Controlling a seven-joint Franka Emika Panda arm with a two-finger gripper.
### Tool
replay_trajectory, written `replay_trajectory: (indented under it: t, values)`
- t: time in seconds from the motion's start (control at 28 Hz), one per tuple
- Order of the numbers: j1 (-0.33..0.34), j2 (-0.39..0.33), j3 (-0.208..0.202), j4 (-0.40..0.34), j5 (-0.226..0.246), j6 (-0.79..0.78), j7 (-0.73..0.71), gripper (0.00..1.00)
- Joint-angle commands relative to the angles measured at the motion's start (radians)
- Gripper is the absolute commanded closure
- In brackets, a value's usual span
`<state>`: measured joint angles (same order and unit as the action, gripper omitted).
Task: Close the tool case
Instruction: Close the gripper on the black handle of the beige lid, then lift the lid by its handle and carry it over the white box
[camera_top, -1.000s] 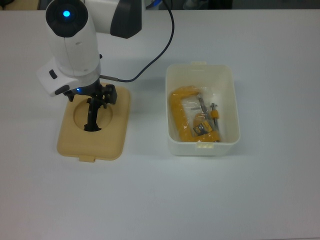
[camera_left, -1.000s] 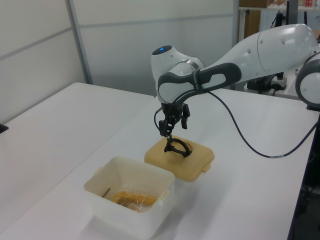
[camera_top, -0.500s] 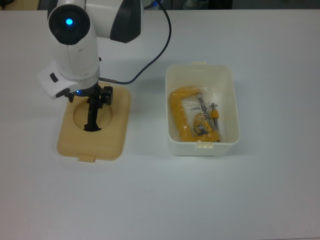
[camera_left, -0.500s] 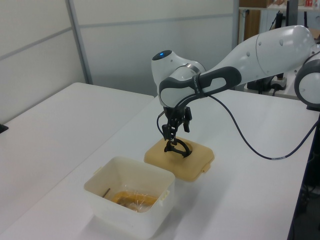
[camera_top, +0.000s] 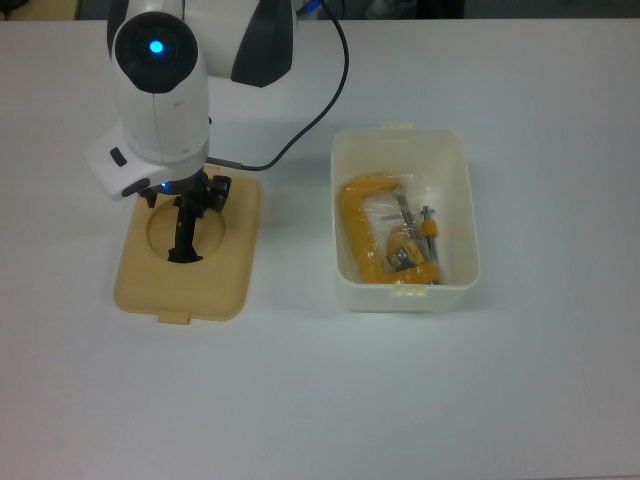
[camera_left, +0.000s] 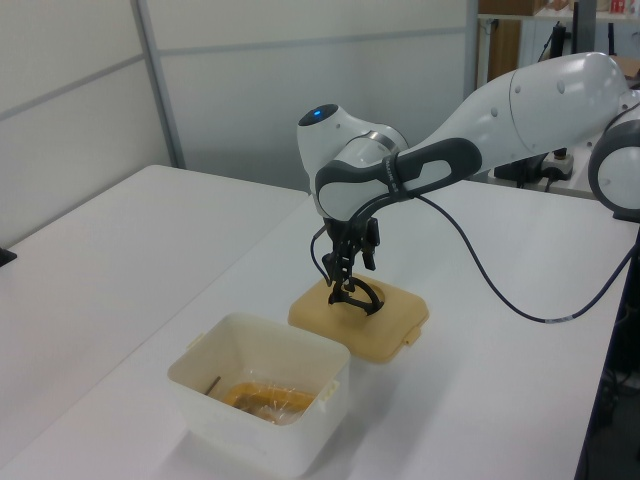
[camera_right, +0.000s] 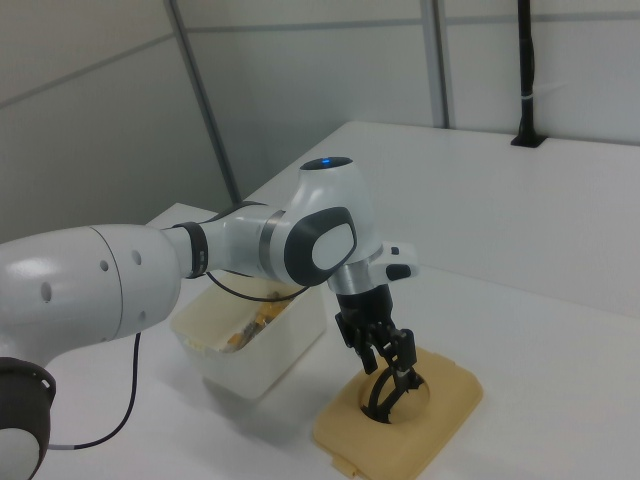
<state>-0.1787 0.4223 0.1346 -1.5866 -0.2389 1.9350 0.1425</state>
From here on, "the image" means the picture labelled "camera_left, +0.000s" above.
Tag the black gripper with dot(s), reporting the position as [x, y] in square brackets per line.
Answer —
[345, 230]

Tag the white plastic tool case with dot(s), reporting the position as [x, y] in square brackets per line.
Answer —
[280, 450]

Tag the tan plastic case lid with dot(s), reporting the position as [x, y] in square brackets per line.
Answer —
[380, 335]

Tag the small brown stick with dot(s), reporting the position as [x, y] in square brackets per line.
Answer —
[213, 386]

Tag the black stand base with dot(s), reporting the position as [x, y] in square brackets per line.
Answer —
[6, 256]

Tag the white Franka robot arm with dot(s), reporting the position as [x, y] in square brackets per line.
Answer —
[545, 100]

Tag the black device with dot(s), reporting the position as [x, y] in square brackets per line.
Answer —
[515, 172]

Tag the grey partition post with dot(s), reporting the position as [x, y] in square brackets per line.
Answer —
[472, 45]

